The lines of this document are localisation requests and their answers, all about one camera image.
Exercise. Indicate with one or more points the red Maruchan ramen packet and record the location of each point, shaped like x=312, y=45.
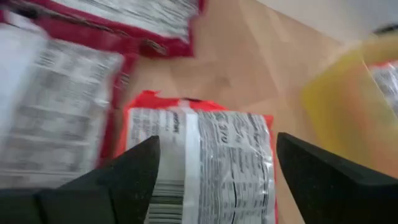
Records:
x=62, y=109
x=130, y=15

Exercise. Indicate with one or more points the yellow plastic container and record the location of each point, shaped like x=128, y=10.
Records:
x=339, y=109

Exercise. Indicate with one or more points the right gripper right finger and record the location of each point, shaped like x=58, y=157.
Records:
x=326, y=186

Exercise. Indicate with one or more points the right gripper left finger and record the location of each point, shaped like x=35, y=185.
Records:
x=124, y=186

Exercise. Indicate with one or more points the orange Maruchan ramen packet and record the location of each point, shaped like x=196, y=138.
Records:
x=387, y=84
x=224, y=155

